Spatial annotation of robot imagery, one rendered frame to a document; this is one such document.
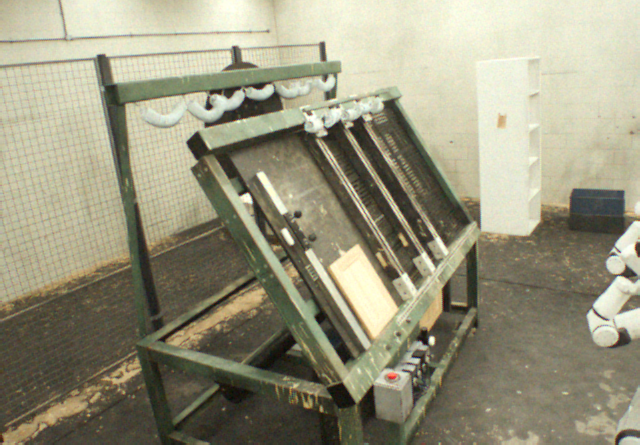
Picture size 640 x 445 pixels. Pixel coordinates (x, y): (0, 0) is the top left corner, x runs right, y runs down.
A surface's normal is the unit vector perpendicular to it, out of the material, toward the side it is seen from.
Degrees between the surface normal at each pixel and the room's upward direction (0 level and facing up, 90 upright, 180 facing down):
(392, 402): 90
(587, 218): 90
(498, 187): 90
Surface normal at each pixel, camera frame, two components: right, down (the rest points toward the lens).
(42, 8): 0.80, 0.08
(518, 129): -0.59, 0.28
